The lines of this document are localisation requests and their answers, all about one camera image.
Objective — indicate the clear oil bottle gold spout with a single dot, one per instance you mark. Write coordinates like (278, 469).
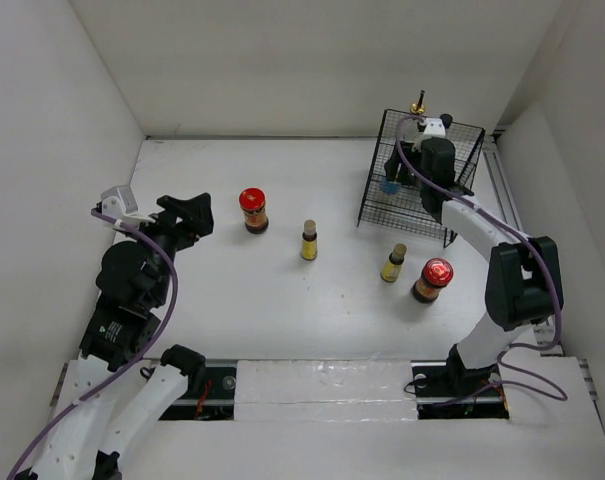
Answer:
(411, 127)

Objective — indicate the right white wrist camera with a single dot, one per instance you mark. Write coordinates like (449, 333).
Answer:
(428, 127)

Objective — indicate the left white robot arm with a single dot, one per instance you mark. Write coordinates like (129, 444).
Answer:
(138, 290)

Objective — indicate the dark sauce bottle black cap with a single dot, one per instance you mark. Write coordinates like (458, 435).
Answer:
(447, 120)

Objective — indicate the aluminium side rail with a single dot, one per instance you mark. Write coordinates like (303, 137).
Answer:
(544, 332)

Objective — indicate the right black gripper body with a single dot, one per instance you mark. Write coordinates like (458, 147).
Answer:
(413, 158)

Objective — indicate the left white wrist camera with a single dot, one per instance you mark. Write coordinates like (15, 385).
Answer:
(117, 206)

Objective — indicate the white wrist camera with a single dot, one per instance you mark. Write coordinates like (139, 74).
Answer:
(428, 127)
(117, 206)

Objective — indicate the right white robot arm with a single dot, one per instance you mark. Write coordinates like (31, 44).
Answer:
(523, 285)

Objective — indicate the black mounting rail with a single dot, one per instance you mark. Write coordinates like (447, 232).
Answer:
(330, 391)

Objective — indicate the small yellow bottle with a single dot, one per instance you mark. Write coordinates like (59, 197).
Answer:
(309, 240)
(393, 265)

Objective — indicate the black wire rack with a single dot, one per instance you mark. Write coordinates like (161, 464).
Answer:
(404, 210)

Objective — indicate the red lid sauce jar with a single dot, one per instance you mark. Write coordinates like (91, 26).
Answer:
(435, 275)
(252, 202)

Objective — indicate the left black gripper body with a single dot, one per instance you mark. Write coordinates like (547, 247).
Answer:
(175, 236)

